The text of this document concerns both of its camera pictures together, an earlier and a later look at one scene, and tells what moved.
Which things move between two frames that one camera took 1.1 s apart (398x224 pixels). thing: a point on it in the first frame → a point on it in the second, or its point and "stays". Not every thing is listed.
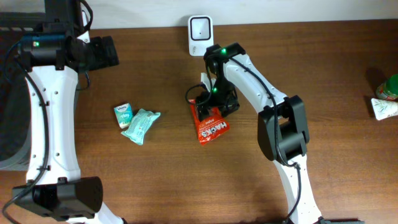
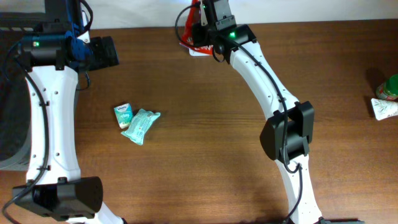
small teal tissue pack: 124,114 stays
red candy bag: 212,124 → 187,36
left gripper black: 106,55 stays
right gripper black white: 231,102 → 199,39
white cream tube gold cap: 383,109 stays
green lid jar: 389,88 stays
